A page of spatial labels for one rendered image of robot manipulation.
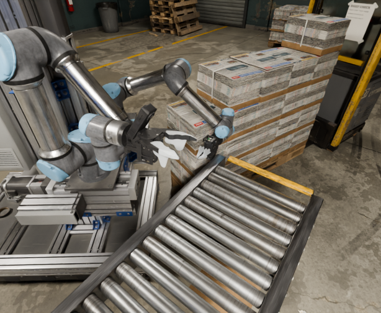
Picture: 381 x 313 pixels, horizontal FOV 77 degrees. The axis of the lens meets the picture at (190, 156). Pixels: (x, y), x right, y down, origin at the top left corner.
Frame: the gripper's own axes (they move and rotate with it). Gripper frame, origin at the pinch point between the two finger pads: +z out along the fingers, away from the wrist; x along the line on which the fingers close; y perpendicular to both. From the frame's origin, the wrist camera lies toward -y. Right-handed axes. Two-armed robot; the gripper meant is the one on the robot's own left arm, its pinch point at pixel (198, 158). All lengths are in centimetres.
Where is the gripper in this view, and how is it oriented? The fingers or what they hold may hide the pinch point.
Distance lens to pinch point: 134.3
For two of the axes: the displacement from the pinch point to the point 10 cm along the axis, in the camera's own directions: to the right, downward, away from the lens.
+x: 8.0, 3.7, -4.6
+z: -6.0, 5.0, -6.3
